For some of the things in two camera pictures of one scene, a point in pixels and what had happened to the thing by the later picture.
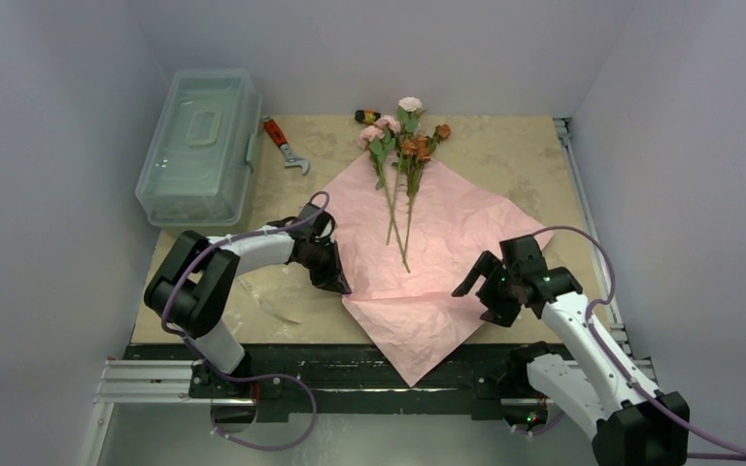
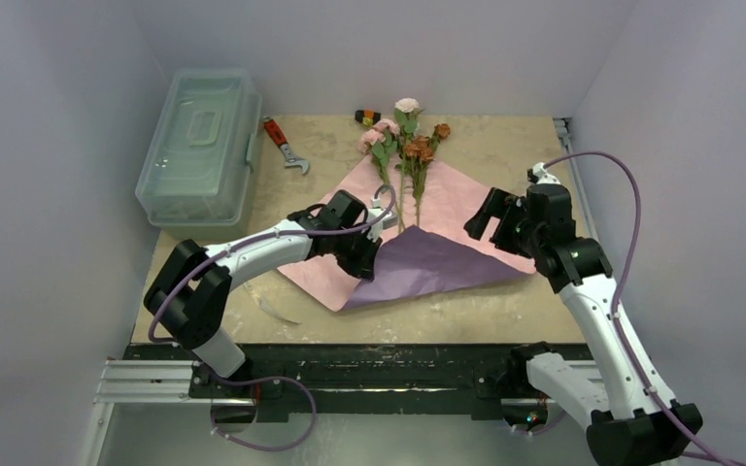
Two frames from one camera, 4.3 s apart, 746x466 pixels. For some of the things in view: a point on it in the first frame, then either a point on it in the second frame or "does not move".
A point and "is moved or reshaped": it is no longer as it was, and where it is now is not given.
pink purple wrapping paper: x=405 y=249 is moved or reshaped
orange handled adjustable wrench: x=278 y=136 does not move
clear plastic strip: x=266 y=305 does not move
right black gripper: x=498 y=290 → x=501 y=218
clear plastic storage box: x=196 y=169 does not move
